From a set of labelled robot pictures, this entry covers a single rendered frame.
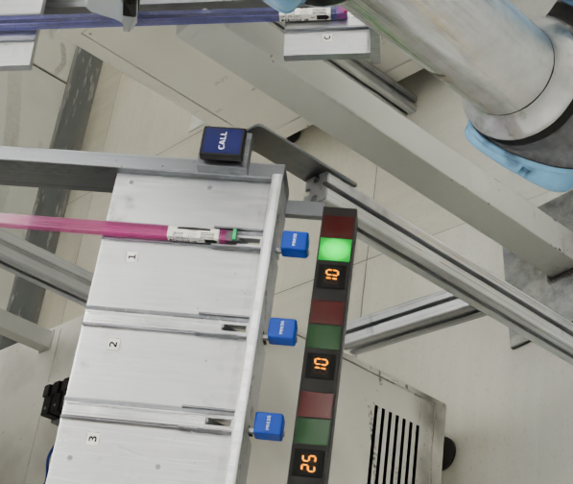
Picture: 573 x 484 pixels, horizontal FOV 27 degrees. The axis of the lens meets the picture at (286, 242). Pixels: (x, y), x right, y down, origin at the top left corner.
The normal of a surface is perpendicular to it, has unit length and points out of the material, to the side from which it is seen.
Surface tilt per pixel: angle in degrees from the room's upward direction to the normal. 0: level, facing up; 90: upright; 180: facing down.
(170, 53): 90
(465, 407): 0
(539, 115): 61
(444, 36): 105
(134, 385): 43
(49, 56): 90
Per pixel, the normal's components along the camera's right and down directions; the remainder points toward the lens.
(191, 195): -0.07, -0.49
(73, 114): 0.67, -0.28
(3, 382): -0.73, -0.41
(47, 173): -0.13, 0.87
